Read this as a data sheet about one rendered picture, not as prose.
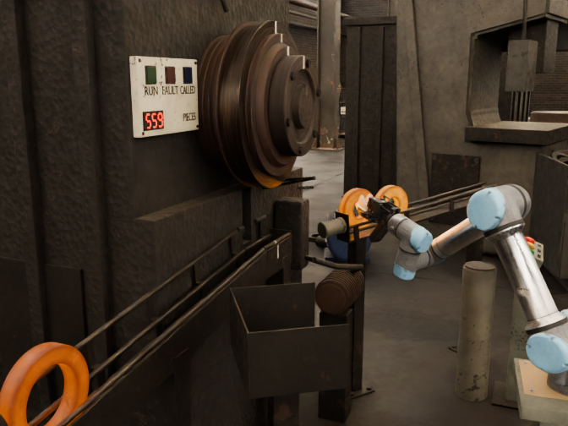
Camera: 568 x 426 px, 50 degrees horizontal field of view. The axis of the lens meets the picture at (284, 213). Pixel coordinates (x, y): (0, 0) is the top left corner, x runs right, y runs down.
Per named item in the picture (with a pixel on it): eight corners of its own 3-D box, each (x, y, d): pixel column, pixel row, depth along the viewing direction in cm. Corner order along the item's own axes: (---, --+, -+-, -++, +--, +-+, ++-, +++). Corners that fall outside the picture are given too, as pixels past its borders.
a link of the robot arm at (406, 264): (424, 276, 210) (433, 248, 205) (404, 283, 203) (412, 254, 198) (407, 266, 215) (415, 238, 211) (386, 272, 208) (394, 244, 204)
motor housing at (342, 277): (310, 421, 217) (312, 278, 206) (330, 392, 237) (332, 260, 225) (346, 428, 212) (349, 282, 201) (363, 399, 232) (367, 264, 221)
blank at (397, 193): (370, 189, 228) (376, 190, 225) (401, 181, 235) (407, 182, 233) (373, 228, 232) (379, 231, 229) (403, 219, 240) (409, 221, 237)
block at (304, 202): (272, 268, 208) (271, 199, 203) (281, 262, 215) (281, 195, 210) (301, 272, 204) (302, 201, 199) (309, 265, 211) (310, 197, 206)
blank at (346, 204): (335, 192, 221) (341, 193, 218) (368, 183, 229) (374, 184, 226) (340, 233, 224) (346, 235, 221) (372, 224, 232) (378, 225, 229)
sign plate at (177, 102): (133, 137, 139) (128, 56, 135) (192, 128, 163) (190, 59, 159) (141, 138, 138) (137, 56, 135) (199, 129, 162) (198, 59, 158)
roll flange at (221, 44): (185, 196, 165) (179, 14, 155) (259, 172, 207) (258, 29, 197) (218, 199, 161) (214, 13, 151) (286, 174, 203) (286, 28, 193)
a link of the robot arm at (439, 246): (532, 173, 186) (424, 242, 222) (514, 177, 179) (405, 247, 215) (552, 206, 183) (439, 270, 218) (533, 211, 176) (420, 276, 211)
